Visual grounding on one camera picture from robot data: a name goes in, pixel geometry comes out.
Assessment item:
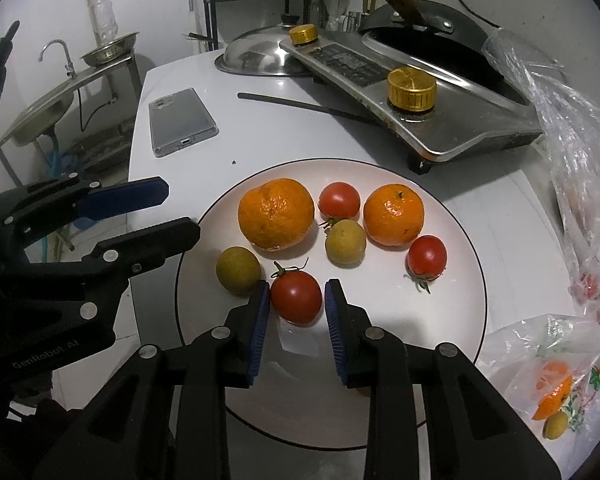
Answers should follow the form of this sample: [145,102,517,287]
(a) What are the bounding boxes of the clear plastic bag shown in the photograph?
[481,27,600,322]

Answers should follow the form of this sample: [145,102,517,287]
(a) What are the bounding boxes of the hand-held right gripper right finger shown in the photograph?
[324,278,563,480]

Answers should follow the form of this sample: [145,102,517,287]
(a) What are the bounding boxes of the small yellow-green fruit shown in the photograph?
[324,218,367,266]

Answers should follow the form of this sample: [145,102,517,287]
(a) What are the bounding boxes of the black chopstick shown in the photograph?
[237,92,382,126]

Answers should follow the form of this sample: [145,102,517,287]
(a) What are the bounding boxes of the large mandarin orange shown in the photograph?
[237,178,316,252]

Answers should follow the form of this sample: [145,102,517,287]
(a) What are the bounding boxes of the brown longan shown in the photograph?
[215,246,262,297]
[543,411,569,440]

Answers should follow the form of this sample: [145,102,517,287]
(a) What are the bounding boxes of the white plate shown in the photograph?
[174,158,489,451]

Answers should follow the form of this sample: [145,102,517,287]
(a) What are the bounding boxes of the small mandarin orange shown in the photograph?
[532,360,574,421]
[362,184,426,248]

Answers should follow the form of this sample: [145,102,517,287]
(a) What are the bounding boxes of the smartphone in clear case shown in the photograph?
[148,87,219,159]

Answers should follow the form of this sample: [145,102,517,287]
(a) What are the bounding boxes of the steel cooktop stove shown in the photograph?
[279,27,546,174]

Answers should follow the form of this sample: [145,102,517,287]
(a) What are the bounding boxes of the printed plastic bag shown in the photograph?
[475,312,600,461]

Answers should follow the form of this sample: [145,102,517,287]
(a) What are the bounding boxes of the gold stove knob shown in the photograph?
[386,66,437,113]
[288,24,319,46]

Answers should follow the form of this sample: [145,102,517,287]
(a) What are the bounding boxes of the black metal rack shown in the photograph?
[201,0,314,54]

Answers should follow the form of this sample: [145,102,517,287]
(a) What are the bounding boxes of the steel bowl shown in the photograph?
[80,31,140,67]

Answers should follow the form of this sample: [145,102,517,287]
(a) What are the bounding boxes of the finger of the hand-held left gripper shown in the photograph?
[2,174,170,247]
[10,217,201,307]

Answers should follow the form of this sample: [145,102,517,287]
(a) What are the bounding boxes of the steel wok lid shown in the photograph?
[215,22,316,77]

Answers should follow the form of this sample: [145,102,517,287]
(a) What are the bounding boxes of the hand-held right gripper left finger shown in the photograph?
[32,280,272,480]

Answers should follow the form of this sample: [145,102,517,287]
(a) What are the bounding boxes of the chrome faucet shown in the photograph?
[39,39,79,80]

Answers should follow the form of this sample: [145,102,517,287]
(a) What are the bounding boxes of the black wok with wooden handle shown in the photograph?
[348,0,489,57]

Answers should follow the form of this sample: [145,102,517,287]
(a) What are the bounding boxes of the steel cup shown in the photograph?
[342,10,369,34]

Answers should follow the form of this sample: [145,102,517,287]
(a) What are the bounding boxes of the clear plastic bottle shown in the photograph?
[327,0,352,31]
[87,0,120,46]

